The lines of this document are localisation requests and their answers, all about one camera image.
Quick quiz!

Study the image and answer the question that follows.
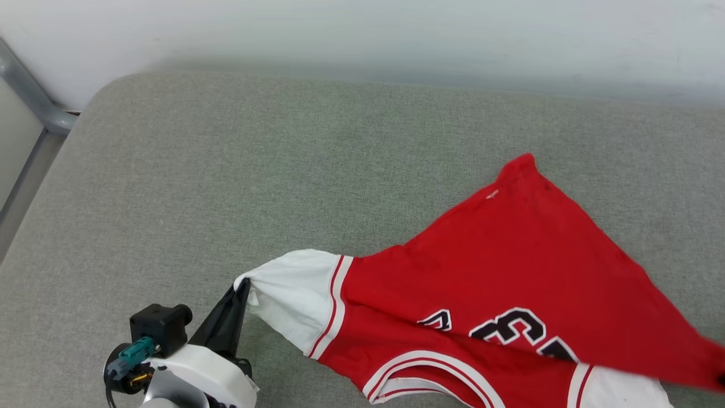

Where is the left cable with teal plug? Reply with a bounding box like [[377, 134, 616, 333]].
[[104, 335, 157, 408]]

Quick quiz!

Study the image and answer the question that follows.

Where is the grey metal pipe frame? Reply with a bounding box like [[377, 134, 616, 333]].
[[0, 37, 80, 262]]

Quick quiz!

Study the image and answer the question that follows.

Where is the red and white basketball jersey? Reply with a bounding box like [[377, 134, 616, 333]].
[[233, 153, 725, 408]]

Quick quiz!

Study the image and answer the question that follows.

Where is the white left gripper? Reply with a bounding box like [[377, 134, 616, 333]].
[[103, 277, 260, 408]]

